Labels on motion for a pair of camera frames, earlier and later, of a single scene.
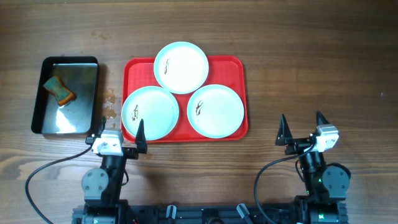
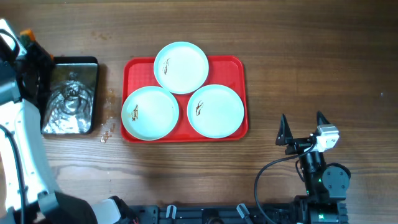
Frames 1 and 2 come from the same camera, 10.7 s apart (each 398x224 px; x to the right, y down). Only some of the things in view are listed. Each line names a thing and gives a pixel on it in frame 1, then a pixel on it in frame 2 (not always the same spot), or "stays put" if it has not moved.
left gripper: (128, 151) -> (34, 58)
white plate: (157, 108) stays put
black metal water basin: (80, 116) stays put
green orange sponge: (63, 95) -> (26, 37)
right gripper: (300, 147) stays put
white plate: (181, 68) stays put
